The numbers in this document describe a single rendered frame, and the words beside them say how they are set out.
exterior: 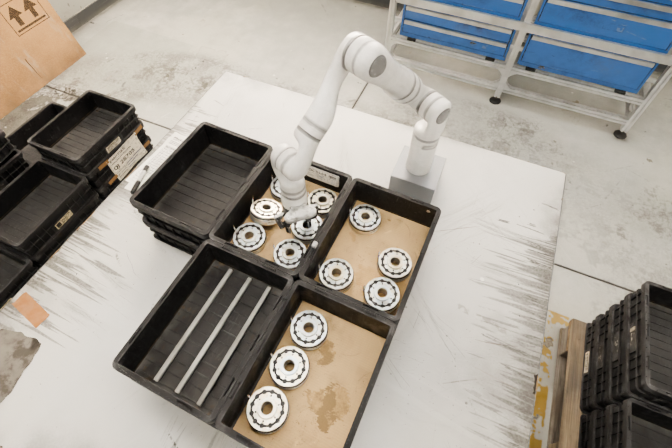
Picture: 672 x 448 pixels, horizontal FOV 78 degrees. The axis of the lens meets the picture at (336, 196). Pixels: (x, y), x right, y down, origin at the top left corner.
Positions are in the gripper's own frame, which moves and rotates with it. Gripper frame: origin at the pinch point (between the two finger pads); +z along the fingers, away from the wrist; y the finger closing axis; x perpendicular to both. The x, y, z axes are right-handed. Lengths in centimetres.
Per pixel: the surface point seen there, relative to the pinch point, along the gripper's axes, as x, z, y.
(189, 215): -18.6, 4.0, 32.5
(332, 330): 33.6, 4.0, 0.3
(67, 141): -108, 38, 88
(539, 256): 29, 18, -78
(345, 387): 48.7, 3.9, 2.0
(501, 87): -107, 75, -171
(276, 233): -2.1, 4.0, 7.0
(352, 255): 13.5, 4.1, -13.4
